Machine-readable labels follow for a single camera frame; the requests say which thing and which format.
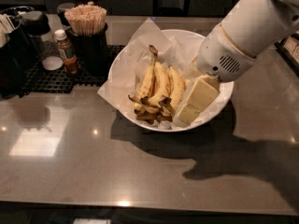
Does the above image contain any black grid mat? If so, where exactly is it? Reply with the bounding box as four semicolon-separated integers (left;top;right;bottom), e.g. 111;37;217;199
18;45;123;97

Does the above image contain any dark lidded jar behind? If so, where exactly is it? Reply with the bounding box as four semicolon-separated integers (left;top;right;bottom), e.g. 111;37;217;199
57;3;75;26

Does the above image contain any white bowl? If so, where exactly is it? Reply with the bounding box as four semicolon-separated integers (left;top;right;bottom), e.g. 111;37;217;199
107;28;235;133

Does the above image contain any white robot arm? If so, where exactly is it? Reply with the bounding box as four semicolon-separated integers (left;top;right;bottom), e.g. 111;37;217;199
173;0;299;127

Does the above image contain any small brown sauce bottle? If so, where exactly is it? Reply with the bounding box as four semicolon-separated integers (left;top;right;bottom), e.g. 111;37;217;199
54;29;80;77

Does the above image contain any black tray at right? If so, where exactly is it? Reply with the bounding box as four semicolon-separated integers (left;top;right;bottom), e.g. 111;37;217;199
275;32;299;77

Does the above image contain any glass sugar jar black lid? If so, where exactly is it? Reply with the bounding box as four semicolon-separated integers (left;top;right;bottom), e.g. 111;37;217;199
21;11;64;71

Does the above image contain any bundle of wooden stir sticks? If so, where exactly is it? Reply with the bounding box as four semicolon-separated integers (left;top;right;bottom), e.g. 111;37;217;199
64;5;107;36

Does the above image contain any black cup holding sticks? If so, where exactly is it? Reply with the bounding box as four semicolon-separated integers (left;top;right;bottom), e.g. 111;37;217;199
66;24;108;77

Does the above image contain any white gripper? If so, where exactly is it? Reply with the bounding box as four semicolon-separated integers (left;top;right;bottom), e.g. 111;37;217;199
173;24;255;128

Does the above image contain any white parchment paper liner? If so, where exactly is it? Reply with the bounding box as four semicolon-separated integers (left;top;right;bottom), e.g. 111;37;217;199
96;17;225;131

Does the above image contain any black container at left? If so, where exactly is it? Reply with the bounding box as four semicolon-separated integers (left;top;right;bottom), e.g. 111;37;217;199
0;6;37;99

